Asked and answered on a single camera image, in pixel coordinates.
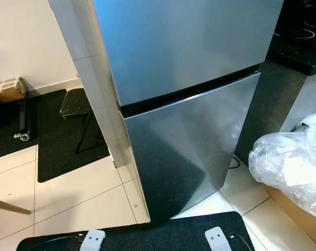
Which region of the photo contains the black floor mat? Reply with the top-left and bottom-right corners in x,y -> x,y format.
0,98 -> 38,161
16,211 -> 256,251
36,88 -> 111,183

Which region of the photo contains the black stand leg with caster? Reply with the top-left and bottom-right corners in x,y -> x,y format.
14,98 -> 31,142

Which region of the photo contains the cardboard box with checkered tape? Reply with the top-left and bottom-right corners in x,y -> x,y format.
0,77 -> 27,104

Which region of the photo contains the wooden stick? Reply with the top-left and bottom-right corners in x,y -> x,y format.
0,198 -> 32,215

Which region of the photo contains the black stool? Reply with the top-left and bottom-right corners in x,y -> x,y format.
59,87 -> 94,155

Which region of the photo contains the clear plastic wrap bundle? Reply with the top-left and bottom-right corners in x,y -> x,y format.
248,113 -> 316,224

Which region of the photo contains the white paper label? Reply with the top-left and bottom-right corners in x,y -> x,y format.
284,157 -> 316,187

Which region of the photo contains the black cooktop counter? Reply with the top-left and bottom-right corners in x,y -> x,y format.
267,0 -> 316,77

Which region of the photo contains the white kitchen cabinet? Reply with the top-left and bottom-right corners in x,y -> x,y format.
280,69 -> 316,132

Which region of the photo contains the brown cardboard box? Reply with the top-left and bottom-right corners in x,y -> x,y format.
263,183 -> 316,250

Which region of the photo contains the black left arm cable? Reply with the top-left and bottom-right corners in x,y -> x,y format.
39,235 -> 86,251

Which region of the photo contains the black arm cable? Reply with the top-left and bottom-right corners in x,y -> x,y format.
39,235 -> 86,251
229,232 -> 254,251

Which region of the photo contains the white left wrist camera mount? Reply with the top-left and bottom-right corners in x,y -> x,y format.
79,229 -> 106,251

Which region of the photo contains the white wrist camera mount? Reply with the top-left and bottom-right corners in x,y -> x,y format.
79,229 -> 106,251
205,226 -> 232,251

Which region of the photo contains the black floor cable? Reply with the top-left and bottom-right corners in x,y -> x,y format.
228,155 -> 241,169

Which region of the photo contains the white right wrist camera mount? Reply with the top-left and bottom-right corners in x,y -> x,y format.
205,226 -> 232,251

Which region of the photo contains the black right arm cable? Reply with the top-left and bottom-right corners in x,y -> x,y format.
229,232 -> 254,251

